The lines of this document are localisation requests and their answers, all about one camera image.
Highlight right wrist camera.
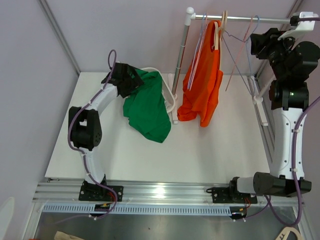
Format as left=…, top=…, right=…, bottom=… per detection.
left=277, top=11, right=320, bottom=41

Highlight white perforated plastic basket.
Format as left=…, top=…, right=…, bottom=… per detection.
left=142, top=67, right=176, bottom=114

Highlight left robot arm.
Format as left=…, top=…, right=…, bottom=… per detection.
left=67, top=62, right=144, bottom=201

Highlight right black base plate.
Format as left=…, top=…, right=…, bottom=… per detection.
left=206, top=187, right=258, bottom=204

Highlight orange t shirt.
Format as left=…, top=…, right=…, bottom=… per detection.
left=177, top=20, right=224, bottom=128

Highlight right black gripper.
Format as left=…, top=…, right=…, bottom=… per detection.
left=250, top=28, right=299, bottom=80

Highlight aluminium frame rail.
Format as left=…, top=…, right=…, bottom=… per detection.
left=31, top=177, right=306, bottom=208

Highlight blue pink empty hangers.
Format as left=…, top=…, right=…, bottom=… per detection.
left=187, top=14, right=208, bottom=91

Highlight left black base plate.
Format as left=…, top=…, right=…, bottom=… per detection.
left=78, top=185, right=124, bottom=202

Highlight bright green t shirt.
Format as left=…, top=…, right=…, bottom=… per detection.
left=122, top=69, right=171, bottom=143

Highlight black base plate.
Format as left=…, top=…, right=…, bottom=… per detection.
left=206, top=187, right=258, bottom=204
left=78, top=185, right=124, bottom=202

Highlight blue wire hanger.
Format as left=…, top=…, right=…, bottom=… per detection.
left=221, top=15, right=261, bottom=97

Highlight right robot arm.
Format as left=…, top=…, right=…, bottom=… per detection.
left=227, top=28, right=320, bottom=203

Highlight pink wire hanger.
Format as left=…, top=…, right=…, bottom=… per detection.
left=225, top=16, right=254, bottom=91

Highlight white slotted cable duct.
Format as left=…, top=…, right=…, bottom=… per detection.
left=42, top=203, right=232, bottom=216

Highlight beige wooden hanger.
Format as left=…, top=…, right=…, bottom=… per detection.
left=212, top=10, right=228, bottom=70
left=275, top=227, right=303, bottom=240

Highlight white clothes rack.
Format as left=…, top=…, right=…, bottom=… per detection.
left=168, top=6, right=301, bottom=127

